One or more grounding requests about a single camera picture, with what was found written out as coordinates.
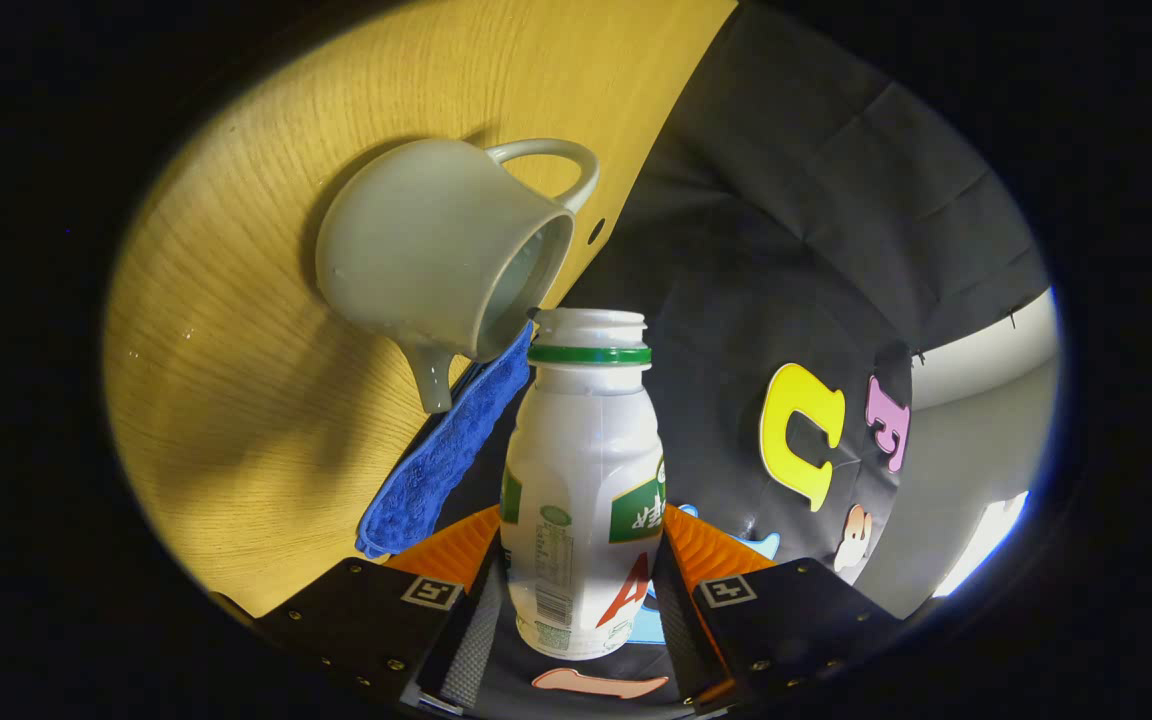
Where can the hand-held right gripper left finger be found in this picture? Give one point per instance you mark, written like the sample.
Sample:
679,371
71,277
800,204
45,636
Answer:
476,640

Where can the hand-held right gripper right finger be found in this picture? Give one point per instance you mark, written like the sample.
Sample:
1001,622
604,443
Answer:
676,630

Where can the white plastic water bottle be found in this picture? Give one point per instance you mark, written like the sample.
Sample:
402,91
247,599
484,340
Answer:
576,470

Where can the blue towel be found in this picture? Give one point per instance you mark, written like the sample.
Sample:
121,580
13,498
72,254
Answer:
436,460

